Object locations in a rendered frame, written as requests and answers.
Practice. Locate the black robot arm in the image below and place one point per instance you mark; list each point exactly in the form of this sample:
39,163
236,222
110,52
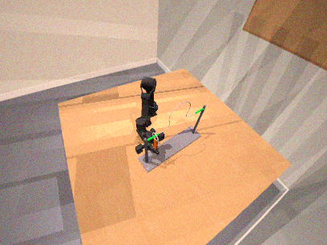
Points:
148,107

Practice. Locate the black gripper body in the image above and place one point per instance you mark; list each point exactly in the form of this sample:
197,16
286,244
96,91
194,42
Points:
139,148

